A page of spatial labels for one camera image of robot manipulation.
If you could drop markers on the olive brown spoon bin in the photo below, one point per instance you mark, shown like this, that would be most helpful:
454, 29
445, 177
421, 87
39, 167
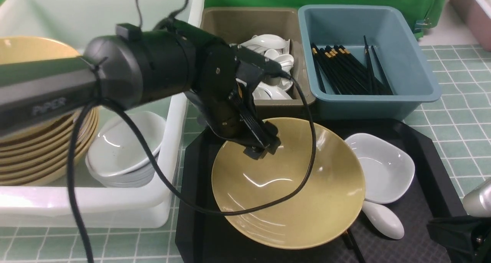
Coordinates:
239, 24

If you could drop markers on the pink plastic bin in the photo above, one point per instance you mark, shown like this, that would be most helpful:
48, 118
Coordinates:
476, 14

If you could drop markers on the bundle of black chopsticks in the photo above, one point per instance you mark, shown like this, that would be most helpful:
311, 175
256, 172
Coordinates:
337, 67

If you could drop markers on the white ceramic soup spoon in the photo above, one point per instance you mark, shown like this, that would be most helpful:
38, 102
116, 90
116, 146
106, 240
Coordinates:
384, 220

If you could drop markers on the black chopstick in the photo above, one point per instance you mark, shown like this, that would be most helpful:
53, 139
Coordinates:
351, 244

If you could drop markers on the blue chopstick bin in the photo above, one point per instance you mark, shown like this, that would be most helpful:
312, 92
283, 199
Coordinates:
408, 73

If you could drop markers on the pile of white spoons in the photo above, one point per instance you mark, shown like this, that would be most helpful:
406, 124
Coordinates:
274, 48

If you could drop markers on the black plastic serving tray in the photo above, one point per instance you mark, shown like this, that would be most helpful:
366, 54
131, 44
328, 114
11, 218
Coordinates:
210, 239

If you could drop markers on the white square side dish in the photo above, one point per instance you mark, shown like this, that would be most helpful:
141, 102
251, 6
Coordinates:
388, 170

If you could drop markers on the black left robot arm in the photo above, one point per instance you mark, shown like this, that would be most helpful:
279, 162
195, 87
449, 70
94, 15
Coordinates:
133, 68

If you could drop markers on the stack of yellow bowls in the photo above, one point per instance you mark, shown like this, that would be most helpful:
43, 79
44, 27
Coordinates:
35, 156

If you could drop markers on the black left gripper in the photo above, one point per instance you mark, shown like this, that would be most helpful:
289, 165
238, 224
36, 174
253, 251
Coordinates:
222, 91

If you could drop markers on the stack of white dishes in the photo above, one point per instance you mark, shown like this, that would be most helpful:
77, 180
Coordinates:
116, 158

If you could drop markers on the large white plastic bin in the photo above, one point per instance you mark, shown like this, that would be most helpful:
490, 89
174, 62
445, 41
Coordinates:
144, 207

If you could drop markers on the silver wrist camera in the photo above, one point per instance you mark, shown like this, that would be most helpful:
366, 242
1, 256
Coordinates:
477, 203

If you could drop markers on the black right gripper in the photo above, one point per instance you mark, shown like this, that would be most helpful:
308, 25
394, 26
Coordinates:
466, 238

